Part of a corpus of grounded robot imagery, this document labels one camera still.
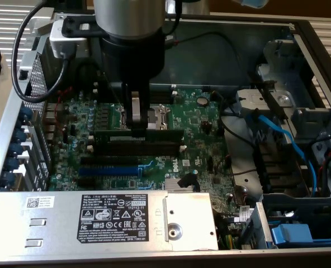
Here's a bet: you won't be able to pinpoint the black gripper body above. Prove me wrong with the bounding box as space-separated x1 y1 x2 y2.
100 30 166 84

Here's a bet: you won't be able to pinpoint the green RAM stick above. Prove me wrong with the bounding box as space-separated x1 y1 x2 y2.
94 128 185 141

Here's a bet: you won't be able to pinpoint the black RAM slot white latches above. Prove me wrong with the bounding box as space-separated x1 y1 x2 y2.
86 144 187 157
93 82 179 96
93 88 179 105
88 135 185 149

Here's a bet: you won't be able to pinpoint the metal CPU socket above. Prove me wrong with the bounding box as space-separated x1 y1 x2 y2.
114 103 175 132

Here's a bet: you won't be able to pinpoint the thin metal locking lever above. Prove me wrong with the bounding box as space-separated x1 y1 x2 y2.
111 83 123 107

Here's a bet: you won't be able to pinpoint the green Dell motherboard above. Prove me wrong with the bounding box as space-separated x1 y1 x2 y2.
44 86 252 223

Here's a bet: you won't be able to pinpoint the long black expansion slot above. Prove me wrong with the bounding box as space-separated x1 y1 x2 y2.
80 155 140 168

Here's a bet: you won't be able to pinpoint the blue expansion slot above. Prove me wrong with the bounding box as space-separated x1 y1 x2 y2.
78 165 140 177

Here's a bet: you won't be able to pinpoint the silver finned chipset heatsink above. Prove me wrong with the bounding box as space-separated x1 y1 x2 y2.
165 179 196 193

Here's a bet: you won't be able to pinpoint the grey metal PC case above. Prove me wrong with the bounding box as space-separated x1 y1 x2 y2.
0 7 331 268

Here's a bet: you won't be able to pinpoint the short black expansion slot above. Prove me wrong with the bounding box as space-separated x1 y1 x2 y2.
77 177 97 188

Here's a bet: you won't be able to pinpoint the metal port block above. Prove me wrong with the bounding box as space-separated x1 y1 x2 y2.
42 102 65 142

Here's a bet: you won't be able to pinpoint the blue slot clip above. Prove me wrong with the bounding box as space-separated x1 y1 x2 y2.
18 107 34 122
8 142 24 157
2 170 16 186
14 127 28 142
4 156 20 171

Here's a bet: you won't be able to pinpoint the black plastic bar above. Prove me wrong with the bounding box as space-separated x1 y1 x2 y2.
248 71 290 121

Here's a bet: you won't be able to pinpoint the silver power supply with label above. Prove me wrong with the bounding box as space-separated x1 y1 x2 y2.
0 190 220 252

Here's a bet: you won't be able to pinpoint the black ribbed plastic shroud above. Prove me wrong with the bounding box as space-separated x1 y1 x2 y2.
252 141 312 195

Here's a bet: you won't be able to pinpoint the grey metal disk bay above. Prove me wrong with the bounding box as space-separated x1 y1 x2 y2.
256 39 331 196

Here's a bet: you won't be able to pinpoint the grey metal drive cage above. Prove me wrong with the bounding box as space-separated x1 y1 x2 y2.
239 192 331 250

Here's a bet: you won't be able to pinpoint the blue plastic latch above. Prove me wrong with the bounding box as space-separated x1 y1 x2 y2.
270 223 315 248

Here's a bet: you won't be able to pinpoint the black looped wire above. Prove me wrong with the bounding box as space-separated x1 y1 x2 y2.
75 61 102 90

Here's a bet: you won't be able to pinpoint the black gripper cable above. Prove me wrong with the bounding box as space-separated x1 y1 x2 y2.
165 0 185 42

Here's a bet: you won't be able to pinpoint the black camera bracket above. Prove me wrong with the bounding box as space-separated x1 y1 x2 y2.
60 15 105 39

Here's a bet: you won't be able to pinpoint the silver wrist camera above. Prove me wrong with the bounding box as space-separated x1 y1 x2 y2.
49 21 89 60

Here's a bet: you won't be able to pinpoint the black wire plug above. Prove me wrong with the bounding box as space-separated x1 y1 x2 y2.
176 173 197 189

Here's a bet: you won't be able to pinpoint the thin red wire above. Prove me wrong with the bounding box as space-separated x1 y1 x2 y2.
44 85 74 132

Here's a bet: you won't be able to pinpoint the black wire with plug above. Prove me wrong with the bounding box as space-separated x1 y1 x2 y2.
165 31 247 76

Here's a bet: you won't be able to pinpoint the thin black wire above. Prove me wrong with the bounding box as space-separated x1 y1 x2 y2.
211 90 257 149

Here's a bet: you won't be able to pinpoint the silver disk bracket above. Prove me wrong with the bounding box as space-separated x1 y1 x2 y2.
235 88 296 118

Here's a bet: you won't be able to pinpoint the black camera cable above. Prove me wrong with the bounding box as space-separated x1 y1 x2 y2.
11 0 71 103

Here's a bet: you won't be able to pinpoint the blue flat wire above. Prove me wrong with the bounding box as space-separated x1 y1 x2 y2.
245 110 319 194

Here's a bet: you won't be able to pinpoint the power supply wire bundle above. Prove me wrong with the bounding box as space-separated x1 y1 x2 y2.
214 212 239 250

